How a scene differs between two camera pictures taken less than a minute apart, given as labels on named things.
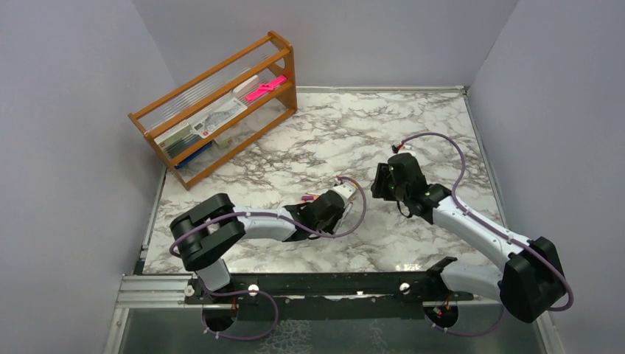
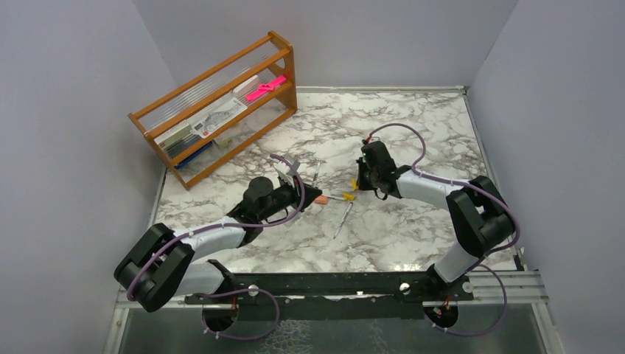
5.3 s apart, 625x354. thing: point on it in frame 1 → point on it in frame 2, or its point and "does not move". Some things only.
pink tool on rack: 265,87 does not move
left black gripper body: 329,227 → 285,195
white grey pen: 348,210 does not move
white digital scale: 200,124 does not move
